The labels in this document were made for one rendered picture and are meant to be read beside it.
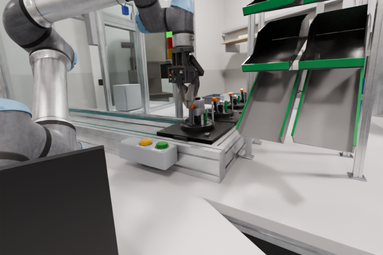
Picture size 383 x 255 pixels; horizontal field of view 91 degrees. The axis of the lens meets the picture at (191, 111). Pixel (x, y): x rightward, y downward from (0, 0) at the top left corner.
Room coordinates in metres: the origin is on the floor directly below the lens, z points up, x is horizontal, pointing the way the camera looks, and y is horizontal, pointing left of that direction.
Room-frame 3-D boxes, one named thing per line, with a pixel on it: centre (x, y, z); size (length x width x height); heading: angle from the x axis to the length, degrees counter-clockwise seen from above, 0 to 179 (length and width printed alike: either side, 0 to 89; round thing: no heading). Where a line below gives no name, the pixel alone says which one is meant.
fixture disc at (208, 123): (0.75, -0.02, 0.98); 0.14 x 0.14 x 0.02
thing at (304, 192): (1.13, -0.25, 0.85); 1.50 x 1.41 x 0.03; 59
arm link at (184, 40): (0.68, 0.02, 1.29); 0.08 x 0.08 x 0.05
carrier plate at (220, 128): (0.75, -0.02, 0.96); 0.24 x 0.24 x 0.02; 59
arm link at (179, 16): (0.68, 0.02, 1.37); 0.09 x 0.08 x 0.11; 79
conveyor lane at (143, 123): (0.92, 0.22, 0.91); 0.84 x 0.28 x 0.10; 59
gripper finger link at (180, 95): (0.68, 0.03, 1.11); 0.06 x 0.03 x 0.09; 149
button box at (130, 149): (0.61, 0.16, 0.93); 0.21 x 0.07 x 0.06; 59
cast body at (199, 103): (0.76, -0.03, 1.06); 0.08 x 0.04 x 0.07; 147
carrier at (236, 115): (0.97, -0.15, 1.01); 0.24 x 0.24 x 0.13; 60
